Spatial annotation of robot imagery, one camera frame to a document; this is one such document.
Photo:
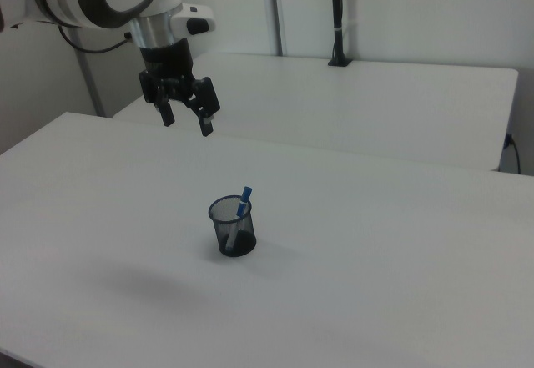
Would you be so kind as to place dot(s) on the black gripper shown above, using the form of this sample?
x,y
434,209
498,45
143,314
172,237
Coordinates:
x,y
167,61

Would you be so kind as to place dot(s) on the white marker with blue cap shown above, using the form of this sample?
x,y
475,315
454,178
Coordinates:
x,y
240,211

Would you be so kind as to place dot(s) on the black mesh pen cup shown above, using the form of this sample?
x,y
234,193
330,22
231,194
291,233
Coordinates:
x,y
242,240

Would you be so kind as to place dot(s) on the white background table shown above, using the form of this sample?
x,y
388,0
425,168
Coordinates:
x,y
354,105

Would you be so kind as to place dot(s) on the black pole with clamp base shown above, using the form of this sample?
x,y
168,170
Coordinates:
x,y
338,13

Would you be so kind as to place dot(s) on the grey slanted metal frame post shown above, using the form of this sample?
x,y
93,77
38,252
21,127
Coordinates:
x,y
92,84

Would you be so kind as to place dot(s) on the grey vertical metal wall post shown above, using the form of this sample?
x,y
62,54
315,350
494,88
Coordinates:
x,y
277,9

